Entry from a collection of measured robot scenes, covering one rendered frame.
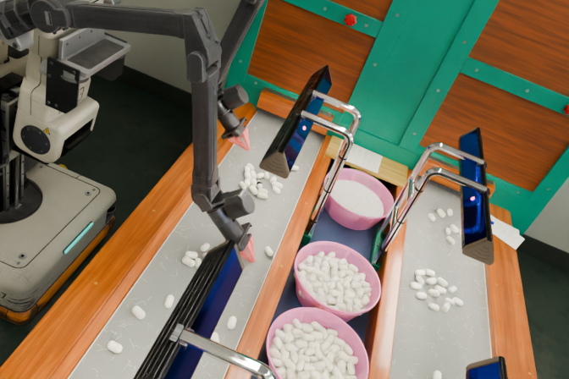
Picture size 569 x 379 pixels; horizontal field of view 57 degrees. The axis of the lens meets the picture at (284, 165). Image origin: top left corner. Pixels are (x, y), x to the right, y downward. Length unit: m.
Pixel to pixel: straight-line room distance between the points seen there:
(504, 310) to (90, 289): 1.22
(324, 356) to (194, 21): 0.88
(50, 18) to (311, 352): 1.02
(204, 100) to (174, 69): 2.13
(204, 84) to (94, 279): 0.54
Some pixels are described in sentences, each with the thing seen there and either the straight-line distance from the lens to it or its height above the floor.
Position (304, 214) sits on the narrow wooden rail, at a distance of 1.71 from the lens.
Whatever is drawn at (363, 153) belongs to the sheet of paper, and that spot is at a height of 0.78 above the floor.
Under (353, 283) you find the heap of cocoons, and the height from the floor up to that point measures 0.74.
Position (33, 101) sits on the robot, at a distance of 1.76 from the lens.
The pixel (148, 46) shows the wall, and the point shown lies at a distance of 3.43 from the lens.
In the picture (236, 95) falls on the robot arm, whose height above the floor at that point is 1.01.
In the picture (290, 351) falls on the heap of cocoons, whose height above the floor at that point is 0.74.
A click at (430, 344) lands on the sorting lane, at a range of 1.60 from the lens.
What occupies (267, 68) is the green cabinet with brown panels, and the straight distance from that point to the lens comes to 2.12.
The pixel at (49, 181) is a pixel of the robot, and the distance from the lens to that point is 2.36.
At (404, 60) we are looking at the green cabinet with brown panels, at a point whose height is 1.17.
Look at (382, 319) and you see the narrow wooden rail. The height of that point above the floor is 0.77.
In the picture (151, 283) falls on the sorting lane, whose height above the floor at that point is 0.74.
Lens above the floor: 1.84
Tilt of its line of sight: 35 degrees down
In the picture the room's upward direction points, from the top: 21 degrees clockwise
